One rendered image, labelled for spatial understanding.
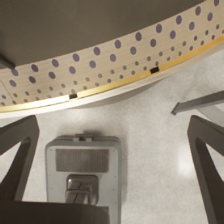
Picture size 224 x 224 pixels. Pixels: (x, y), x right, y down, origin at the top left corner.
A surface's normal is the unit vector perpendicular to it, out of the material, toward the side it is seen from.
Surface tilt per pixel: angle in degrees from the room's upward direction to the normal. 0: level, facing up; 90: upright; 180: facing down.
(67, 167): 0
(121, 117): 0
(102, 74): 43
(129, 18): 62
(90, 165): 0
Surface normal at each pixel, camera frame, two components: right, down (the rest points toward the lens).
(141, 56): 0.22, 0.69
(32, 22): 0.18, 0.89
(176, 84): -0.02, 0.07
